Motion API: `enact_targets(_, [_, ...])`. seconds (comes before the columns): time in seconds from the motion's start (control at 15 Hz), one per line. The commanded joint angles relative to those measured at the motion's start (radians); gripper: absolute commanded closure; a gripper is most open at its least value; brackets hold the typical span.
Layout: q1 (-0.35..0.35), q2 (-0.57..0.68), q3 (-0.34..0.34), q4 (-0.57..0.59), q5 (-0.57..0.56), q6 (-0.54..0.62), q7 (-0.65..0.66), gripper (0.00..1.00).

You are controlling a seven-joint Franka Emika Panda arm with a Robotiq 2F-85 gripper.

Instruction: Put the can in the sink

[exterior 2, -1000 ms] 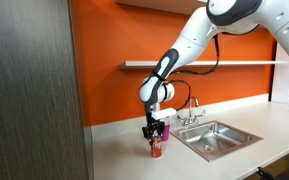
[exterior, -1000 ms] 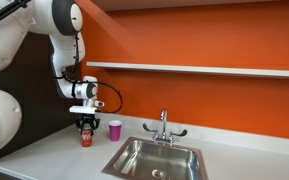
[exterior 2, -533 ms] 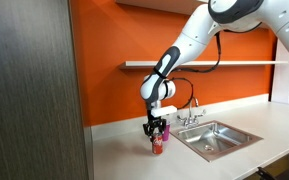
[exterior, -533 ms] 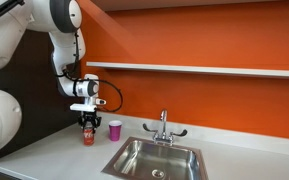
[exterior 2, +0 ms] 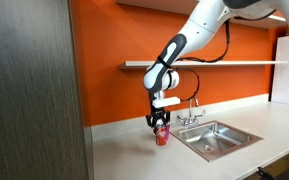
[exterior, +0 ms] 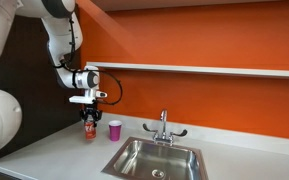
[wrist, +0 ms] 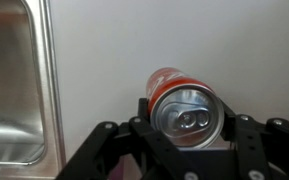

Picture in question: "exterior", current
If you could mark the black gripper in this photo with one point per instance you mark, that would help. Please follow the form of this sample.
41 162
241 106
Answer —
90 110

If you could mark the red cola can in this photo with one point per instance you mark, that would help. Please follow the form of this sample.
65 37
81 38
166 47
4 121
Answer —
90 131

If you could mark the stainless steel sink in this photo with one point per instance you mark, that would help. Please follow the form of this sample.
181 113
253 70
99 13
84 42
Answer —
157 160

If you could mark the purple plastic cup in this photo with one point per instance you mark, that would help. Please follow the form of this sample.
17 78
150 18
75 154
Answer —
115 131

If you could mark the dark wood cabinet panel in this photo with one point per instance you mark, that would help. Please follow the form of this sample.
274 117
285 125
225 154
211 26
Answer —
30 110

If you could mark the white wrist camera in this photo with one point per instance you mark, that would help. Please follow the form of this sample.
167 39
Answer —
82 99

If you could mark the thin white wall shelf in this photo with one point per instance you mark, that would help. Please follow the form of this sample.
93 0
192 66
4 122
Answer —
197 69

